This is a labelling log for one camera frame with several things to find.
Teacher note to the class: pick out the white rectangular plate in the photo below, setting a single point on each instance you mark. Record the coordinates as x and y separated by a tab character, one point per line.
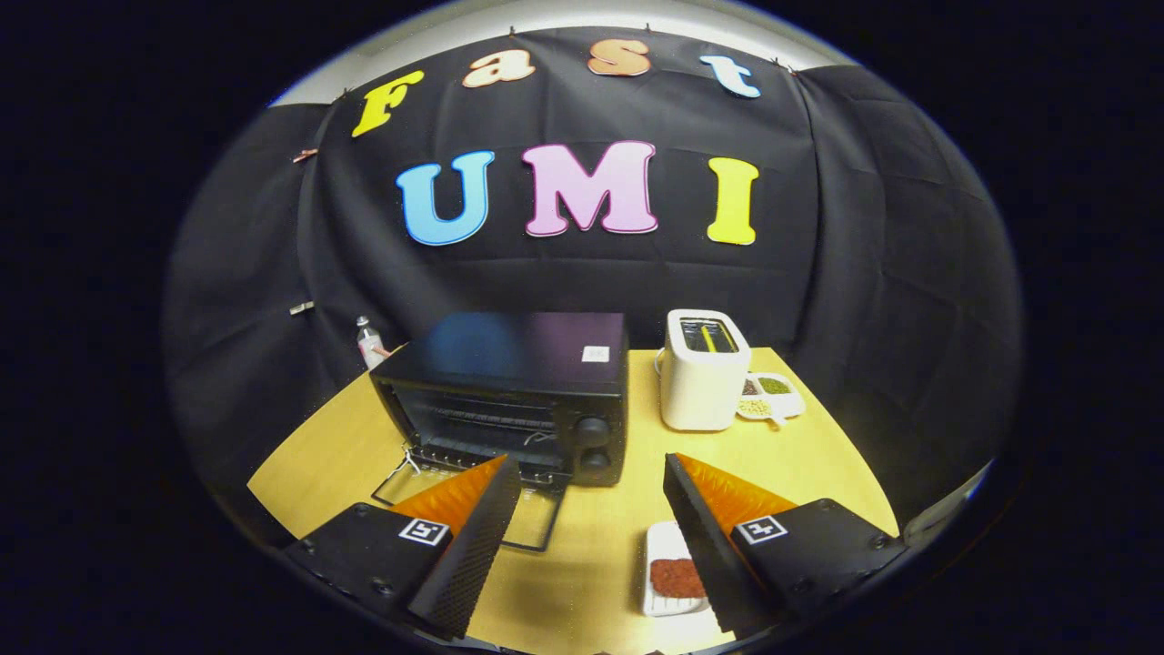
659	544

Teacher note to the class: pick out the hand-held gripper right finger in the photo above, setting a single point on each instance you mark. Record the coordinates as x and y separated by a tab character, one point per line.
705	546

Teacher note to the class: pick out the white divided dish with beans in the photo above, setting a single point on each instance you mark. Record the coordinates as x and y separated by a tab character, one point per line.
774	386

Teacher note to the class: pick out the silver clip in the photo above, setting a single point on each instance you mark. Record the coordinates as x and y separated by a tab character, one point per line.
302	307

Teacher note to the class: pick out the white bread toaster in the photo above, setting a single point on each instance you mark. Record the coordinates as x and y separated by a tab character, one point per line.
700	391

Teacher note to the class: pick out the copper clip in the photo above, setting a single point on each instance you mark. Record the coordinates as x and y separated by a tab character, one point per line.
306	156

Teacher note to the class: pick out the black toaster oven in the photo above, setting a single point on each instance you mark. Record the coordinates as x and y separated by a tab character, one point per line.
546	350

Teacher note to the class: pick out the clear bottle with red label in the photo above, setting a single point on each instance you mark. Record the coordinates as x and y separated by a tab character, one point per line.
368	346

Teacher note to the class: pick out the red meat slice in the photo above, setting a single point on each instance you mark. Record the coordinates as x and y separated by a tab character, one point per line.
673	579

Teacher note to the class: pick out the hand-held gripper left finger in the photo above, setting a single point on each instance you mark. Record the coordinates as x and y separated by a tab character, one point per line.
473	555

